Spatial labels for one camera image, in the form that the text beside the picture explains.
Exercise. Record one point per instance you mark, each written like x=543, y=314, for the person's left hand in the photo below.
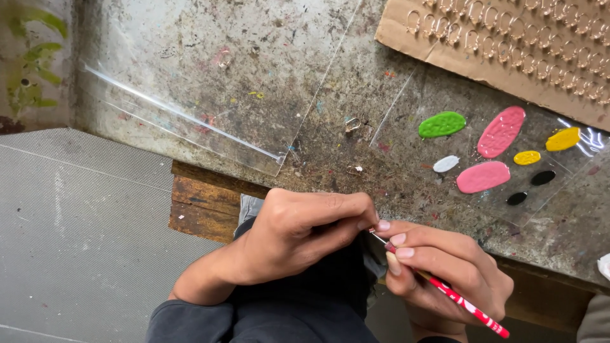
x=290, y=233

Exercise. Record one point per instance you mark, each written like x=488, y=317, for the person's right hand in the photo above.
x=457, y=271

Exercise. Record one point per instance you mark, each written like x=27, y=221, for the person's dark clothing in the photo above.
x=305, y=309

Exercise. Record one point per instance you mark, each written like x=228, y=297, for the clear plastic palette sheet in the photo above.
x=500, y=200

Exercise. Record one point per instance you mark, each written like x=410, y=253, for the black paint blob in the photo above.
x=543, y=177
x=516, y=198

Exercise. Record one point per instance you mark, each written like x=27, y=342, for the oval pink paint blob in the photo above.
x=483, y=176

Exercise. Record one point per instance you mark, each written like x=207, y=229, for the white paint blob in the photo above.
x=446, y=163

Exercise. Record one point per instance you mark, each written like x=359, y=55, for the small yellow paint blob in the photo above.
x=526, y=157

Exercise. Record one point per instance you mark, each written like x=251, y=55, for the long pink paint blob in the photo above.
x=501, y=132

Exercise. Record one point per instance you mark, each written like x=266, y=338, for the grey fabric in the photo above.
x=595, y=321

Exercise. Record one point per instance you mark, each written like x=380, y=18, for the green paint blob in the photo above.
x=442, y=125

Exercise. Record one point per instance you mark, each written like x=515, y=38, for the white cloth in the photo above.
x=605, y=267

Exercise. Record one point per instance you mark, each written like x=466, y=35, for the clear plastic bag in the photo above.
x=214, y=85

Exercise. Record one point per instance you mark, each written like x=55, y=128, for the large yellow paint blob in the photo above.
x=563, y=139

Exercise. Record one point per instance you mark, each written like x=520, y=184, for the brown cardboard sheet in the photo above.
x=495, y=76

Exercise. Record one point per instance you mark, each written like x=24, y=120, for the rows of gold rings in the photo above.
x=529, y=43

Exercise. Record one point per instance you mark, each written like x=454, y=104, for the rusty brown table frame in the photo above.
x=205, y=205

